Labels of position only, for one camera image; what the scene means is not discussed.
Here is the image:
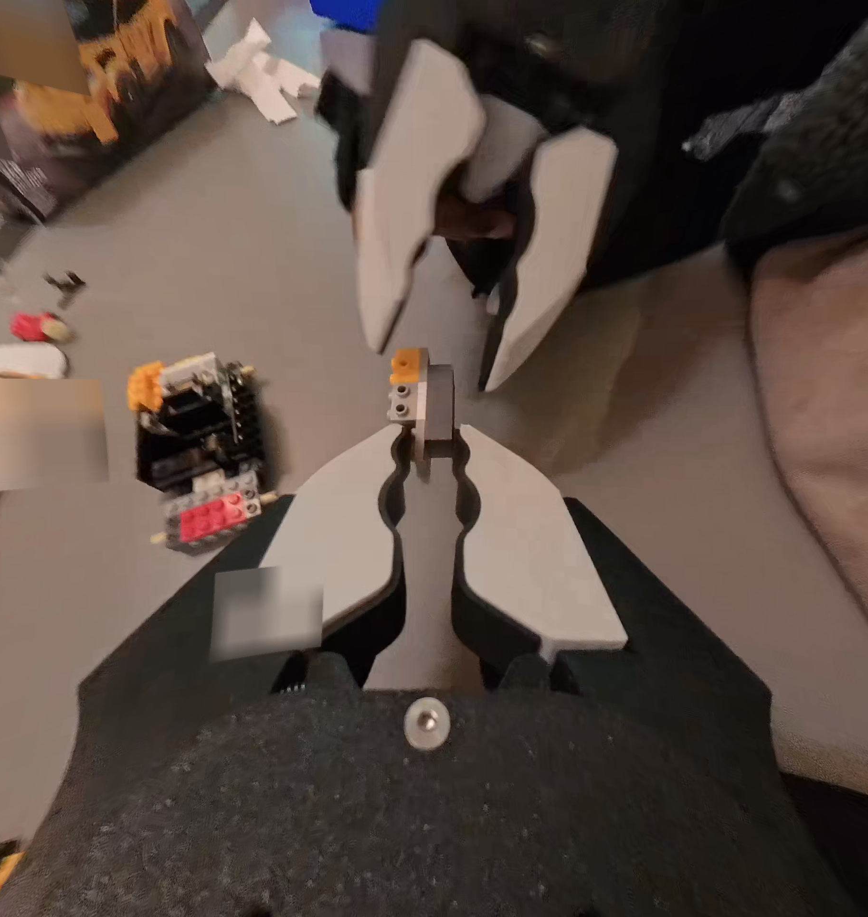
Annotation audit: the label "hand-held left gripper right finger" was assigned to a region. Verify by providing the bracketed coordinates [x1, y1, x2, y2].
[448, 423, 630, 692]

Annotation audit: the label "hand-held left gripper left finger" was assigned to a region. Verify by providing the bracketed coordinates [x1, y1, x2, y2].
[258, 424, 410, 685]

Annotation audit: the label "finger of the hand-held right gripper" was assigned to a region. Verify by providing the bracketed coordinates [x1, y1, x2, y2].
[353, 39, 487, 355]
[477, 128, 619, 394]

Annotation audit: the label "orange grey toy brick assembly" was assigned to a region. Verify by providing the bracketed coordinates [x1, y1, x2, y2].
[386, 347, 458, 480]

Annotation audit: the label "person's right hand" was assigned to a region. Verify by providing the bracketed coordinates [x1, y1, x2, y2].
[436, 192, 519, 243]

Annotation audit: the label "toy brick car model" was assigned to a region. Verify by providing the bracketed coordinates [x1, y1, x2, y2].
[126, 351, 281, 556]

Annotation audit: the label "crumpled white paper bags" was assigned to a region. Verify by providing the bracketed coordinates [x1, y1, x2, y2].
[203, 18, 322, 126]

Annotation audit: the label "black toy set box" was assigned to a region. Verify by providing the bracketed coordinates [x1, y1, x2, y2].
[0, 0, 220, 226]

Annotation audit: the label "person's beige clothing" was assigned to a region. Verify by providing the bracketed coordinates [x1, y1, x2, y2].
[745, 218, 868, 649]

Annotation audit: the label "white rounded board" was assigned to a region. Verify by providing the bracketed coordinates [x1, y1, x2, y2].
[0, 342, 71, 381]

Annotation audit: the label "black toy wrench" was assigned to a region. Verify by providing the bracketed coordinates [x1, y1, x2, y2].
[43, 268, 87, 309]

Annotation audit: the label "red toy minifigure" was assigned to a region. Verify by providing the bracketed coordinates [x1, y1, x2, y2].
[10, 311, 73, 343]

